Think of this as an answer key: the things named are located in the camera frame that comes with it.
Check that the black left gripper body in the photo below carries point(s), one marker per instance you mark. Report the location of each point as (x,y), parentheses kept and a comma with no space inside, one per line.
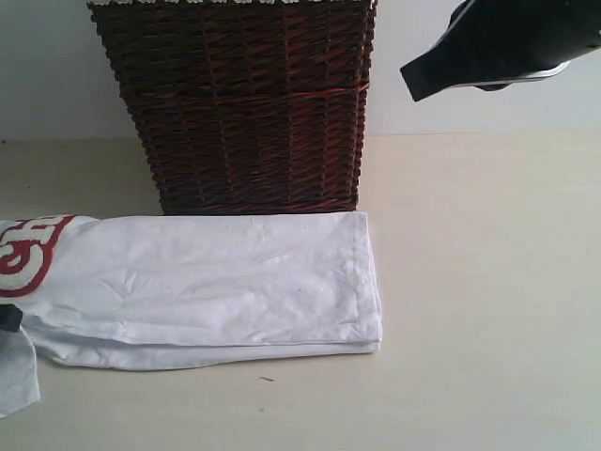
(10,318)

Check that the dark red wicker basket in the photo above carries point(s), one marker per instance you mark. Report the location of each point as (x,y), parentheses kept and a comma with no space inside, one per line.
(245,107)

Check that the white t-shirt red print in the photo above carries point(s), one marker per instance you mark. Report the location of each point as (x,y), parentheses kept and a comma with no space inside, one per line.
(149,293)

